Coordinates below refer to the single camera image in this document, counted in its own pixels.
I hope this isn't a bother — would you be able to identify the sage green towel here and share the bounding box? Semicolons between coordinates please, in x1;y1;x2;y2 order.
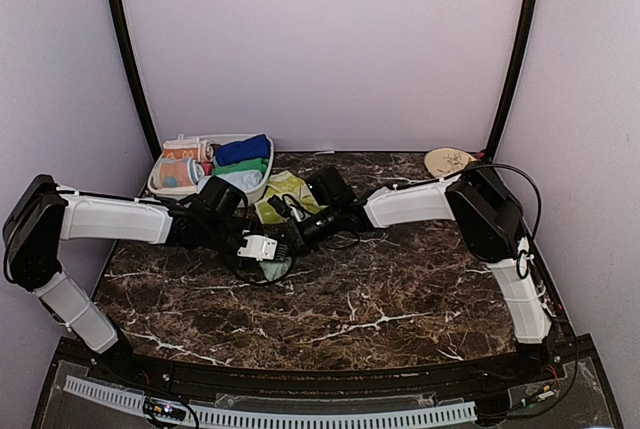
258;257;294;285

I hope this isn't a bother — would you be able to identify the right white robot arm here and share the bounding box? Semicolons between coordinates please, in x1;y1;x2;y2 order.
267;163;551;383

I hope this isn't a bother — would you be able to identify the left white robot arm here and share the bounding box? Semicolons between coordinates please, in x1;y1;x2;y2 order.
2;174;246;385

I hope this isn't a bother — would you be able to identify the yellow-green patterned towel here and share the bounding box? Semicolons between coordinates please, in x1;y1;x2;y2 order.
254;171;324;225

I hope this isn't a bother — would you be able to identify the pale blue rolled towel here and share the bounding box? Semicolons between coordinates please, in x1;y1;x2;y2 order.
216;169;263;193

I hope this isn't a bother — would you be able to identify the pink red rolled towel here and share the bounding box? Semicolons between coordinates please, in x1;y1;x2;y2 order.
199;143;218;175

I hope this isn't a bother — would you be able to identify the green rolled towel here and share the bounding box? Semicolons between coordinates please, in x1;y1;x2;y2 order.
213;158;269;176

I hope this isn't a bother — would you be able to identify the orange blue rolled towel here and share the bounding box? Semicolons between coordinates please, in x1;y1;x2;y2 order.
151;158;205;189

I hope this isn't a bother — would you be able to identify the white plastic basket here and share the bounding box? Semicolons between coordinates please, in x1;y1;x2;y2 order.
147;134;275;205

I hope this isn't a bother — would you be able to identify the orange patterned rolled towel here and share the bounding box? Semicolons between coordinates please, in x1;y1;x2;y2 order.
162;134;213;161

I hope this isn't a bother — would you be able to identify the cream bird-pattern plate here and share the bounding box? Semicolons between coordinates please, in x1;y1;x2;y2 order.
424;147;479;178

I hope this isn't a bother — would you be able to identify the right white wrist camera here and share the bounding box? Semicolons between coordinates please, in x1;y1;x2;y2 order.
268;194;310;222

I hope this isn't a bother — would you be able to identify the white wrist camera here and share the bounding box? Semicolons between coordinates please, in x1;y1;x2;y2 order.
268;194;310;222
236;234;278;262

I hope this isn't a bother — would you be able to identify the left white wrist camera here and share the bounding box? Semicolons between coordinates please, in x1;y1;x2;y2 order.
236;234;278;262

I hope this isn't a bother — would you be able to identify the white slotted cable duct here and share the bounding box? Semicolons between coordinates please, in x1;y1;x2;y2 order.
62;376;477;429

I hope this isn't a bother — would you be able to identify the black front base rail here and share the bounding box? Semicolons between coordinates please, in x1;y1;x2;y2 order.
49;336;596;400

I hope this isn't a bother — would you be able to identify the left black frame post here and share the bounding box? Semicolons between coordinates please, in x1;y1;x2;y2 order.
108;0;162;160

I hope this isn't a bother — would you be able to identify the black frame post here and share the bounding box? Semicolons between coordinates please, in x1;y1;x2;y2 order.
108;0;162;160
484;0;537;161

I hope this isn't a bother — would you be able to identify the right black frame post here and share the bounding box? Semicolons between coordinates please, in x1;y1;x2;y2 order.
484;0;537;161

